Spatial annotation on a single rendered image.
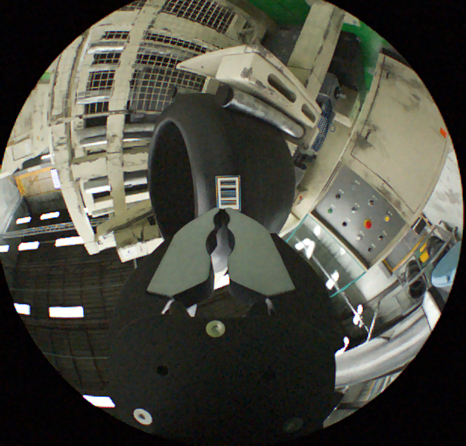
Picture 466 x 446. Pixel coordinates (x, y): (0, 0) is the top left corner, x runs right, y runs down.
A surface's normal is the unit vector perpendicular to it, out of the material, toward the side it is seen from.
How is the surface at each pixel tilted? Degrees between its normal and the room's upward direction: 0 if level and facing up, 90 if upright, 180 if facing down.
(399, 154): 90
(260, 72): 90
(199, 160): 98
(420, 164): 90
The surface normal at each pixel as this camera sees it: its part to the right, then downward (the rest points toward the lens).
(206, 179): -0.59, 0.22
